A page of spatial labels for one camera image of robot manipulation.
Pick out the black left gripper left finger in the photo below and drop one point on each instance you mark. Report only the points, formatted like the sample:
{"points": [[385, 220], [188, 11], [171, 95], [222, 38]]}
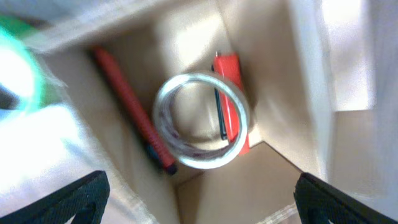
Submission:
{"points": [[82, 201]]}

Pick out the green tape roll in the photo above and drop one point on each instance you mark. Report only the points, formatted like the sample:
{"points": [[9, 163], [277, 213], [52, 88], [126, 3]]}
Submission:
{"points": [[26, 84]]}

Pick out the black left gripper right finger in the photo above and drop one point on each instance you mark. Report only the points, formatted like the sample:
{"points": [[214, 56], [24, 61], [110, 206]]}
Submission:
{"points": [[319, 202]]}

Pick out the red utility knife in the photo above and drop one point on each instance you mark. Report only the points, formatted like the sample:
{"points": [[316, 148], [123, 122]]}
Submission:
{"points": [[126, 95]]}

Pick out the brown cardboard box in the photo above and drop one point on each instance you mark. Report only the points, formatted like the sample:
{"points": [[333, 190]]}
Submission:
{"points": [[294, 126]]}

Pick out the white tape roll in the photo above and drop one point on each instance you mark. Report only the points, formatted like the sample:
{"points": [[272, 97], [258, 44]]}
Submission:
{"points": [[183, 151]]}

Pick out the red stapler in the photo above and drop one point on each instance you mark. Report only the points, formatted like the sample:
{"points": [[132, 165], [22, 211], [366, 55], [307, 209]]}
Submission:
{"points": [[228, 67]]}

